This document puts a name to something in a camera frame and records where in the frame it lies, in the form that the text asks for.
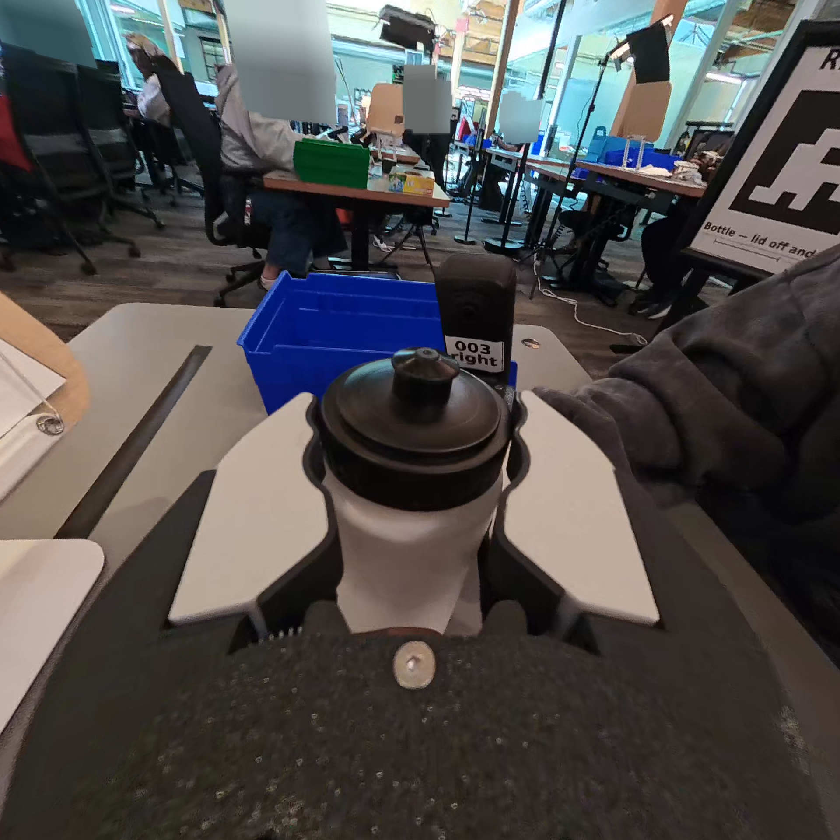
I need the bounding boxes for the white document stand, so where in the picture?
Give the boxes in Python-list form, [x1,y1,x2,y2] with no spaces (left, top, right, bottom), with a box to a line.
[0,538,106,732]

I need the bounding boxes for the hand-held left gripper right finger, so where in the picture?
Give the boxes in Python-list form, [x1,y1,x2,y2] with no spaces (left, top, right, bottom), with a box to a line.
[482,390,662,642]

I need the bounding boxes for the wooden desk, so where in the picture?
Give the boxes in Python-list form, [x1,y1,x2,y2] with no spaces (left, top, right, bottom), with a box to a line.
[262,167,454,273]

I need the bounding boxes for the framed tag sign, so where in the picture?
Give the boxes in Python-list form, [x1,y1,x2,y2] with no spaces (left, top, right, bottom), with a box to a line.
[682,20,840,277]

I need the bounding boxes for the white plastic bottle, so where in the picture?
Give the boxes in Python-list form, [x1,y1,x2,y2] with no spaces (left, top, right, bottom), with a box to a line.
[325,469,503,636]

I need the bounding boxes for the black office chair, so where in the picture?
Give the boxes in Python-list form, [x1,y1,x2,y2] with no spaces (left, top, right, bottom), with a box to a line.
[0,42,165,273]
[154,69,277,308]

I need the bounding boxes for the instruction sheet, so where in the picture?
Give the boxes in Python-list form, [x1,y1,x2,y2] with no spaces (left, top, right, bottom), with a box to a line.
[0,338,68,500]

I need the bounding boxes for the black bottle lid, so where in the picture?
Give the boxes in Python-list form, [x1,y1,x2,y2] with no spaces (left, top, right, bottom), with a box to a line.
[319,348,513,513]

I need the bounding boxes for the blue plastic bin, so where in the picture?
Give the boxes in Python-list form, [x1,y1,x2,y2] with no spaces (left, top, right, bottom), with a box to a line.
[238,271,518,416]

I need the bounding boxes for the black light stand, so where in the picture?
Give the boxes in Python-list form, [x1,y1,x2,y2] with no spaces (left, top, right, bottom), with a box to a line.
[545,23,673,290]

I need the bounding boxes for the white floor cable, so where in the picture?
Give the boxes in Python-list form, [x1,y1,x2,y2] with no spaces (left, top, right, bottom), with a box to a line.
[535,262,647,345]

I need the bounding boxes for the green plastic bin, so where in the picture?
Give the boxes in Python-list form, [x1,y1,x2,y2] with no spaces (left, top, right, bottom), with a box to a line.
[293,138,370,190]

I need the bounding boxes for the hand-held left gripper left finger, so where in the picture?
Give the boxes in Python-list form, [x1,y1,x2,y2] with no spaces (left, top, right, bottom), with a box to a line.
[167,392,345,630]

